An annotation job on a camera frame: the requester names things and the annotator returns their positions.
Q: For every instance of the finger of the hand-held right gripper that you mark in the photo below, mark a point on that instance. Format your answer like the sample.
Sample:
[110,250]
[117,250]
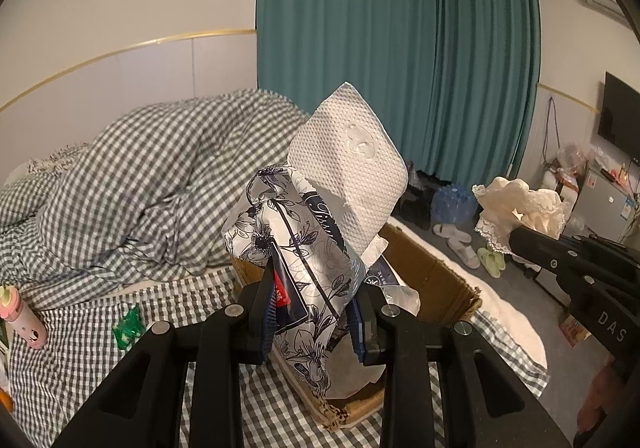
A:
[535,245]
[610,253]

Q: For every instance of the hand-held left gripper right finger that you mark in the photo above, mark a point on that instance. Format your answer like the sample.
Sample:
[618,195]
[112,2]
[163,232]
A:
[357,328]

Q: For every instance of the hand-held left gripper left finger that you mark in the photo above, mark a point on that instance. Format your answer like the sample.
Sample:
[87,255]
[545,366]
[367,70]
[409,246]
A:
[267,318]

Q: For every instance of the cream lace cloth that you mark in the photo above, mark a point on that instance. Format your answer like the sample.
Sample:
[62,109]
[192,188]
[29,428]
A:
[520,200]

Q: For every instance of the floral soft tissue pack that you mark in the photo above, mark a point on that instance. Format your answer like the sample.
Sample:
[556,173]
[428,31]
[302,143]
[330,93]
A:
[300,278]

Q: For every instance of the brown cardboard box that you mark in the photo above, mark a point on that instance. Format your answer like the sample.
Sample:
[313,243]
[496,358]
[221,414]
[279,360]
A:
[435,278]

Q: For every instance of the green foil packet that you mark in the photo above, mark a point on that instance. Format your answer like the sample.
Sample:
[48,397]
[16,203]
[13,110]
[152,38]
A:
[127,328]

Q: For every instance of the person's right hand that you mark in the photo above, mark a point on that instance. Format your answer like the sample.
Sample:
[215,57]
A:
[600,393]

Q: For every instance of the orange snack box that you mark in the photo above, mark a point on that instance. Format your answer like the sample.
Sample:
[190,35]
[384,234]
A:
[575,328]

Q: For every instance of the green slipper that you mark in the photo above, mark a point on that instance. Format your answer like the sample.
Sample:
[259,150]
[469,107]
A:
[486,255]
[496,269]

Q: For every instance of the white plastic bag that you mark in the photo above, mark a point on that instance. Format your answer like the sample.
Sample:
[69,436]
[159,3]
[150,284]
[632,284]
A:
[400,298]

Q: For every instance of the small grey fridge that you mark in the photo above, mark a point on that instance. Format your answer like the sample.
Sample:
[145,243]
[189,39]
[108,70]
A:
[607,200]

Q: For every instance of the dark blue packet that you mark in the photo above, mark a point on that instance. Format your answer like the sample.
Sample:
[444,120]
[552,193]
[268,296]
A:
[382,275]

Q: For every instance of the white slipper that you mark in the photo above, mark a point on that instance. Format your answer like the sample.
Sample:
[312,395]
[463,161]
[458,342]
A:
[462,253]
[445,230]

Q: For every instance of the white fluffy blanket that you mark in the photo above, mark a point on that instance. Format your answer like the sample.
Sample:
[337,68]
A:
[500,318]

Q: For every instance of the pack of water bottles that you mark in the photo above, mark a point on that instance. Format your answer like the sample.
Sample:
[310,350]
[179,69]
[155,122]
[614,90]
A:
[452,203]

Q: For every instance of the plastic bag with goods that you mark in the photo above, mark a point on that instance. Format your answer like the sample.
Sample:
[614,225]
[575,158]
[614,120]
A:
[572,156]

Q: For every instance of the black flat television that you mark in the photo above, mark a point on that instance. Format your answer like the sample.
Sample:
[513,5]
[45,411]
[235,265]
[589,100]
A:
[620,111]

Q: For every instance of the teal curtain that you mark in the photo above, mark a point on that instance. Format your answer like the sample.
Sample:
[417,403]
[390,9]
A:
[490,78]
[350,28]

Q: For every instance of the grey checked duvet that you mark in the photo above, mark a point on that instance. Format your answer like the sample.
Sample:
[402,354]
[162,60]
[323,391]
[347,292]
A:
[150,178]

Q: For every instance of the grey checked bed sheet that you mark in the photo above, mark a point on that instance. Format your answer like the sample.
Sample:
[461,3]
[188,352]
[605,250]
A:
[75,378]

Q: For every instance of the pink drinking bottle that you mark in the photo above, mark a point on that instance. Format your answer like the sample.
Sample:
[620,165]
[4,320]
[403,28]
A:
[25,323]

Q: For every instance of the floral patterned pillow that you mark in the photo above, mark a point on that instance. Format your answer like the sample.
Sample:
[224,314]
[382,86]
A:
[55,157]

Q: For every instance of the orange fruit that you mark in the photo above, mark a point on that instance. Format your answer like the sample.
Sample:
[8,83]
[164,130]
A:
[3,399]

